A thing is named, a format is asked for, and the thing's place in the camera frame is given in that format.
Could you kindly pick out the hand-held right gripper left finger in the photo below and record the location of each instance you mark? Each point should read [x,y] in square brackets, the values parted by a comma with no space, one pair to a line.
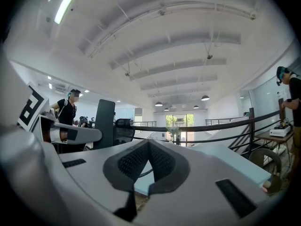
[94,173]

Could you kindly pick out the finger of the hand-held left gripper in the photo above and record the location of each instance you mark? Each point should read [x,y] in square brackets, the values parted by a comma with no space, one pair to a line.
[87,134]

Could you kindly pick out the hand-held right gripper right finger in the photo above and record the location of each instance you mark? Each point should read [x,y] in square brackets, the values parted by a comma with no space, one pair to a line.
[200,196]

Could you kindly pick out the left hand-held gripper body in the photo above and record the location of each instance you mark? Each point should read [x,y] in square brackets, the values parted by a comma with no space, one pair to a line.
[28,168]

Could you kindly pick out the dark green upright panel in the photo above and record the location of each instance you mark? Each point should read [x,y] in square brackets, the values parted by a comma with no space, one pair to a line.
[104,123]

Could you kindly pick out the black mesh office chair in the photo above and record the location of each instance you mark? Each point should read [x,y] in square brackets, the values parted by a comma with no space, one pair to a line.
[123,131]

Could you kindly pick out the flowers in vase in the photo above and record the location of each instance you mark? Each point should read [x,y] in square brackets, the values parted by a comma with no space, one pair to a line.
[172,132]

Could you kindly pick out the black metal railing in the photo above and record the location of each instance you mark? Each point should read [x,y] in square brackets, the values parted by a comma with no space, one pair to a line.
[211,126]

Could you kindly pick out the ceiling mounted sensor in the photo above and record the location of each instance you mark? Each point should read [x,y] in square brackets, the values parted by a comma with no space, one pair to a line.
[127,74]
[209,56]

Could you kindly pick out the glass balcony door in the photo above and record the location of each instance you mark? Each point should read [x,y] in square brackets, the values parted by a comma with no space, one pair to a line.
[179,123]

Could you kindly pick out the wicker chair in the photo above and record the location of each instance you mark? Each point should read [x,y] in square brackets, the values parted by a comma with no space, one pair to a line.
[265,159]

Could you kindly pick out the wooden side table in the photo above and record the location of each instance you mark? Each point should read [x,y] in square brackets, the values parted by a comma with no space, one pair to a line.
[275,138]

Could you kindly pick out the white box appliance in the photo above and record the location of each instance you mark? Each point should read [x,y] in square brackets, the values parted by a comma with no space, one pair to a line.
[278,132]

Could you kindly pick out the long ceiling light strip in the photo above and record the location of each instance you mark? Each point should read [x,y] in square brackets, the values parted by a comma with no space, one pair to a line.
[64,5]

